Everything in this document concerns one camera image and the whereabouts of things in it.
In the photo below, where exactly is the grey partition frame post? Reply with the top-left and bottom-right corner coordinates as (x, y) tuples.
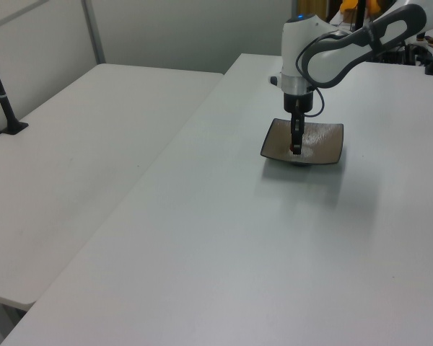
(81, 0), (107, 66)

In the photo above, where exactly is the dark blue gripper cable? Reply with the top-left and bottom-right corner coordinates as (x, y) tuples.
(295, 30), (327, 118)

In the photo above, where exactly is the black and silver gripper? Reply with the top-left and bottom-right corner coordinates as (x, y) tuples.
(281, 73), (315, 156)

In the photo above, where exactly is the black monitor stand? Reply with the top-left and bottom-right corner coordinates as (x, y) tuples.
(354, 0), (369, 30)

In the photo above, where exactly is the square brown ceramic plate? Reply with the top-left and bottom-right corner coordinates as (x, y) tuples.
(260, 117), (345, 168)

